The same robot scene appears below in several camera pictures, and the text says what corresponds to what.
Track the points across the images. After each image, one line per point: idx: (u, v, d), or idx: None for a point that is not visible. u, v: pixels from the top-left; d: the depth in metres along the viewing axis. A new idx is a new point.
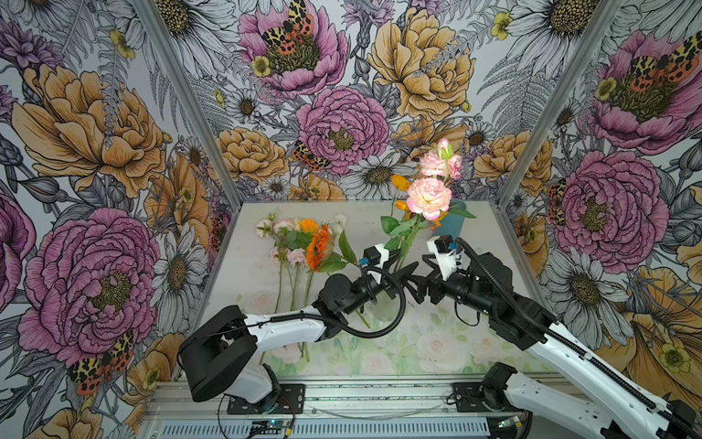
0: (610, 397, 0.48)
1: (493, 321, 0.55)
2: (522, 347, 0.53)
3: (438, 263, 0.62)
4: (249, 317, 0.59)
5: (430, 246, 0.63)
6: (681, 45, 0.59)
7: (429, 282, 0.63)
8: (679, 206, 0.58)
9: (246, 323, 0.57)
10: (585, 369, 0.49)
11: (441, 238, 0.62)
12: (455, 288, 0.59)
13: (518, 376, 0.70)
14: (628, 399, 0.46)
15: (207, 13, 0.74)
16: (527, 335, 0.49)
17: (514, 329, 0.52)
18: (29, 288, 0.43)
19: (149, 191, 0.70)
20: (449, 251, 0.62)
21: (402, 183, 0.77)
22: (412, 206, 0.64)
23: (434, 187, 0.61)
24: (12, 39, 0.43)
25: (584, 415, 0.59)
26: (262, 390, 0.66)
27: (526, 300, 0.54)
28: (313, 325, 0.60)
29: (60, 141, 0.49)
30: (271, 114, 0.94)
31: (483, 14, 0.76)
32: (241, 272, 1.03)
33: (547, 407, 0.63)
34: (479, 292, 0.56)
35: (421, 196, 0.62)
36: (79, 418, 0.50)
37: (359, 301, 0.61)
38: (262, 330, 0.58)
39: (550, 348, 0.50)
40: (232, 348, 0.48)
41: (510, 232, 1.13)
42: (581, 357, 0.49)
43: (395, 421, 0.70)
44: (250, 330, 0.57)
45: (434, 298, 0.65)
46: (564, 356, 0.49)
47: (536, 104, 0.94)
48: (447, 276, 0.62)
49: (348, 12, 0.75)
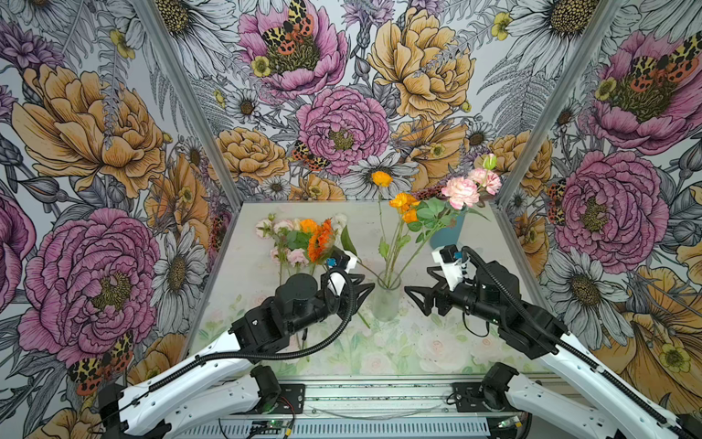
0: (619, 409, 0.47)
1: (502, 331, 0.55)
2: (530, 357, 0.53)
3: (444, 274, 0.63)
4: (126, 392, 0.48)
5: (436, 256, 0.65)
6: (681, 45, 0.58)
7: (436, 292, 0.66)
8: (679, 206, 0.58)
9: (120, 403, 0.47)
10: (596, 382, 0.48)
11: (446, 247, 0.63)
12: (462, 297, 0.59)
13: (519, 378, 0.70)
14: (639, 412, 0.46)
15: (207, 13, 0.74)
16: (538, 345, 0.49)
17: (525, 338, 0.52)
18: (29, 288, 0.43)
19: (149, 191, 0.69)
20: (454, 260, 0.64)
21: (386, 180, 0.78)
22: (442, 191, 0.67)
23: (472, 185, 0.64)
24: (12, 38, 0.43)
25: (589, 422, 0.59)
26: (244, 403, 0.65)
27: (536, 307, 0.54)
28: (223, 365, 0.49)
29: (60, 140, 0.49)
30: (271, 114, 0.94)
31: (483, 14, 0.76)
32: (241, 272, 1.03)
33: (551, 412, 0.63)
34: (487, 301, 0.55)
35: (472, 176, 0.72)
36: (79, 417, 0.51)
37: (322, 313, 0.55)
38: (139, 408, 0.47)
39: (562, 359, 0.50)
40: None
41: (510, 232, 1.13)
42: (592, 369, 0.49)
43: (395, 421, 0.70)
44: (122, 413, 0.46)
45: (441, 308, 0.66)
46: (575, 367, 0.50)
47: (536, 104, 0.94)
48: (454, 286, 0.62)
49: (348, 12, 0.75)
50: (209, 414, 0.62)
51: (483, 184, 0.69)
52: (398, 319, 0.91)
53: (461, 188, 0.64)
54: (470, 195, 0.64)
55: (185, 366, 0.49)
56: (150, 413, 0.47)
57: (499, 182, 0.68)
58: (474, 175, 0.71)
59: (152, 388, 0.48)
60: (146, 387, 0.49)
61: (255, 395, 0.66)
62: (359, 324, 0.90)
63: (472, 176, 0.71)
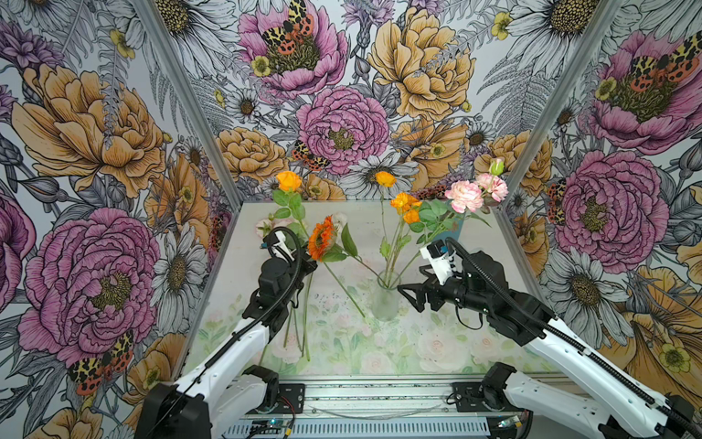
0: (607, 391, 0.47)
1: (491, 319, 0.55)
2: (520, 343, 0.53)
3: (433, 269, 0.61)
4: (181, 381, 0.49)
5: (424, 252, 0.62)
6: (681, 45, 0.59)
7: (428, 287, 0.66)
8: (679, 206, 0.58)
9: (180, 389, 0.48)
10: (584, 365, 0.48)
11: (433, 242, 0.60)
12: (452, 290, 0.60)
13: (516, 375, 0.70)
14: (627, 395, 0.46)
15: (207, 13, 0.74)
16: (526, 330, 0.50)
17: (512, 325, 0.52)
18: (29, 288, 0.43)
19: (149, 190, 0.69)
20: (441, 253, 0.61)
21: (390, 179, 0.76)
22: (446, 195, 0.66)
23: (475, 188, 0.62)
24: (12, 38, 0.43)
25: (581, 412, 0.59)
26: (257, 390, 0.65)
27: (523, 294, 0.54)
28: (255, 332, 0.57)
29: (60, 140, 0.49)
30: (271, 114, 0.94)
31: (483, 14, 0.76)
32: (240, 272, 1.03)
33: (547, 405, 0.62)
34: (475, 290, 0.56)
35: (477, 179, 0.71)
36: (79, 418, 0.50)
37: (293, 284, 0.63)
38: (205, 382, 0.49)
39: (548, 344, 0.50)
40: (189, 417, 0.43)
41: (510, 232, 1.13)
42: (580, 353, 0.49)
43: (395, 421, 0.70)
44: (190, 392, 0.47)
45: (433, 303, 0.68)
46: (562, 350, 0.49)
47: (536, 104, 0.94)
48: (443, 280, 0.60)
49: (348, 12, 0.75)
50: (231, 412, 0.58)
51: (488, 189, 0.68)
52: (398, 319, 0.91)
53: (464, 193, 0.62)
54: (474, 198, 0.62)
55: (225, 344, 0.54)
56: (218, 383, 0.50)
57: (505, 187, 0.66)
58: (481, 180, 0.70)
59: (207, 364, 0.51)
60: (199, 369, 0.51)
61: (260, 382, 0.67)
62: (359, 324, 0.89)
63: (478, 181, 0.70)
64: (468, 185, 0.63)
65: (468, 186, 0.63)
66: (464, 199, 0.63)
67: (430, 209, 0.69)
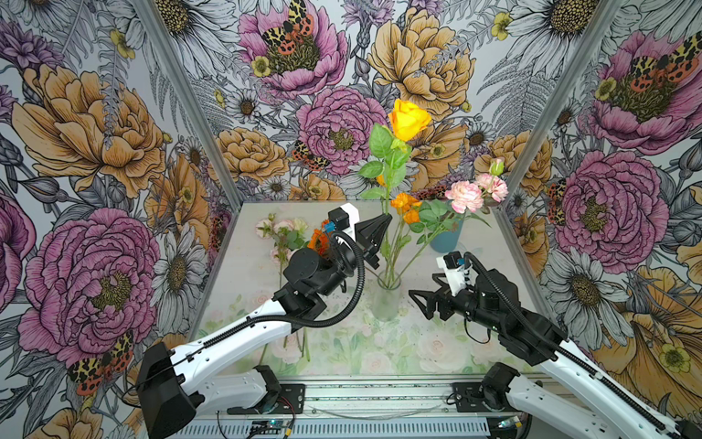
0: (618, 416, 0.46)
1: (502, 337, 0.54)
2: (530, 364, 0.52)
3: (446, 279, 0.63)
4: (179, 349, 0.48)
5: (440, 261, 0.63)
6: (681, 45, 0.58)
7: (439, 297, 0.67)
8: (679, 206, 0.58)
9: (173, 358, 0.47)
10: (594, 388, 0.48)
11: (450, 253, 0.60)
12: (463, 304, 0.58)
13: (520, 380, 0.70)
14: (637, 419, 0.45)
15: (207, 13, 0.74)
16: (538, 350, 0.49)
17: (524, 345, 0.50)
18: (29, 288, 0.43)
19: (149, 191, 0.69)
20: (457, 265, 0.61)
21: None
22: (446, 195, 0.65)
23: (475, 188, 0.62)
24: (13, 38, 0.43)
25: (590, 427, 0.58)
26: (253, 394, 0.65)
27: (535, 314, 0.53)
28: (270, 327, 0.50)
29: (60, 140, 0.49)
30: (271, 114, 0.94)
31: (483, 14, 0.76)
32: (241, 273, 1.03)
33: (553, 415, 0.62)
34: (486, 308, 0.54)
35: (477, 179, 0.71)
36: (79, 418, 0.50)
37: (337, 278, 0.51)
38: (195, 363, 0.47)
39: (559, 366, 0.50)
40: (166, 392, 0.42)
41: (510, 232, 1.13)
42: (591, 376, 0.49)
43: (395, 421, 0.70)
44: (177, 369, 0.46)
45: (443, 313, 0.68)
46: (574, 373, 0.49)
47: (536, 104, 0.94)
48: (456, 292, 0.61)
49: (348, 12, 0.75)
50: (226, 397, 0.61)
51: (488, 189, 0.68)
52: (398, 319, 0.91)
53: (462, 192, 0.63)
54: (474, 198, 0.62)
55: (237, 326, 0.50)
56: (205, 369, 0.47)
57: (505, 187, 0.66)
58: (481, 180, 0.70)
59: (206, 346, 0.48)
60: (199, 345, 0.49)
61: (262, 389, 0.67)
62: (359, 324, 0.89)
63: (478, 181, 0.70)
64: (468, 184, 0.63)
65: (467, 186, 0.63)
66: (463, 199, 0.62)
67: (429, 208, 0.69)
